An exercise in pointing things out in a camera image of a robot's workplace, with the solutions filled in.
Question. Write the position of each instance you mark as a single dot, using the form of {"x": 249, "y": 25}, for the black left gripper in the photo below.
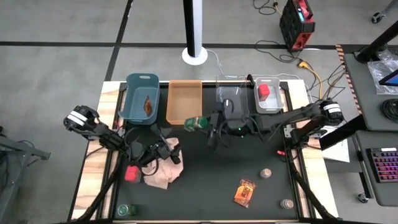
{"x": 149, "y": 152}

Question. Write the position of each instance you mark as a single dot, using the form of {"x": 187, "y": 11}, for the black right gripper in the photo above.
{"x": 231, "y": 126}

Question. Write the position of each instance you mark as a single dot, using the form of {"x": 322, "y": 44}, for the green-lid spice jar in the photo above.
{"x": 196, "y": 124}
{"x": 124, "y": 210}

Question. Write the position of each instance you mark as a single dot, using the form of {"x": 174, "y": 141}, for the pink cloth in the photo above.
{"x": 164, "y": 179}

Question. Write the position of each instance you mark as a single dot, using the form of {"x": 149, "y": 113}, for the orange spice packet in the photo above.
{"x": 244, "y": 193}
{"x": 148, "y": 105}

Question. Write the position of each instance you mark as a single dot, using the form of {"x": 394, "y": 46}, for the red spice box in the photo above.
{"x": 132, "y": 173}
{"x": 264, "y": 91}

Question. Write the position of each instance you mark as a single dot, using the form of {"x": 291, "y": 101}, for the small brown spice jar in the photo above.
{"x": 286, "y": 204}
{"x": 265, "y": 173}

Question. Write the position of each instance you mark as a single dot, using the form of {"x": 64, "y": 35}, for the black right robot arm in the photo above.
{"x": 295, "y": 118}

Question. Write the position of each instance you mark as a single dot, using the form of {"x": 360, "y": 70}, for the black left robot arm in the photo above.
{"x": 105, "y": 137}

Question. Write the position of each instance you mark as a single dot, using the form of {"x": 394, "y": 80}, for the orange plastic bin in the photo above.
{"x": 183, "y": 102}

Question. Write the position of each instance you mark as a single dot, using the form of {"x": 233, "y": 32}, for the clear plastic bin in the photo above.
{"x": 222, "y": 90}

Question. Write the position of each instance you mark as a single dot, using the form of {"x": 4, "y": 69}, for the black table mat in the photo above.
{"x": 211, "y": 174}

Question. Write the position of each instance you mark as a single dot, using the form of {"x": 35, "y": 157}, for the blue-grey plastic bin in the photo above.
{"x": 136, "y": 102}

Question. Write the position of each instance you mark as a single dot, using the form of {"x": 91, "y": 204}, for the black clamp knob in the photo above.
{"x": 249, "y": 79}

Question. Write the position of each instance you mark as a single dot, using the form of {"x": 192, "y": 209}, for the white plastic bin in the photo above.
{"x": 273, "y": 104}

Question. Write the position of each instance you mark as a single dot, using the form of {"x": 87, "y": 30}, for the white round pole base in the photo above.
{"x": 199, "y": 59}

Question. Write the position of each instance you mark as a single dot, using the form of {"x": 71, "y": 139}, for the small red clip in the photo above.
{"x": 280, "y": 152}

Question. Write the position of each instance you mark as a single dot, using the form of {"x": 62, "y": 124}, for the tall white and black pole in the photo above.
{"x": 190, "y": 28}

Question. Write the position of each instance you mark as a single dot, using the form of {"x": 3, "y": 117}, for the white paper sheet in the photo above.
{"x": 337, "y": 154}

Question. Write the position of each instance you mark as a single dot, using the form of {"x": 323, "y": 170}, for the black slanted bar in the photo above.
{"x": 342, "y": 133}

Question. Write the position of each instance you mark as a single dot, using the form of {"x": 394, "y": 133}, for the red and black equipment case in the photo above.
{"x": 295, "y": 28}

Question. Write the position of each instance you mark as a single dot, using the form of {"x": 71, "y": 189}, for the grey metal stand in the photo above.
{"x": 18, "y": 149}

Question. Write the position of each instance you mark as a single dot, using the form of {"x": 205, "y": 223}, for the grey desk with striped edge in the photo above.
{"x": 363, "y": 102}

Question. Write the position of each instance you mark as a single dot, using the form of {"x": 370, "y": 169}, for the black desk caster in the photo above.
{"x": 362, "y": 198}

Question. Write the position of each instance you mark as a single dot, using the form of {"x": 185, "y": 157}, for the clear plastic bag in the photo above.
{"x": 377, "y": 71}

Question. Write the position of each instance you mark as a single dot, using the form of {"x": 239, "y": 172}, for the backlit keyboard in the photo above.
{"x": 385, "y": 165}

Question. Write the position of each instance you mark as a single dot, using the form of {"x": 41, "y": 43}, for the blue lit screen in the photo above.
{"x": 391, "y": 79}

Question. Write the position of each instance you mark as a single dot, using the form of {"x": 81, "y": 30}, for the dark grey keyboard desk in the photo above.
{"x": 388, "y": 193}

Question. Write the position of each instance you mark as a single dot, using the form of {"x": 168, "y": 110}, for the office chair caster leg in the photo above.
{"x": 377, "y": 17}

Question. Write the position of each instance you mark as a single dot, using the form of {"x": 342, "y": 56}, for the black slanted monitor post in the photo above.
{"x": 377, "y": 42}

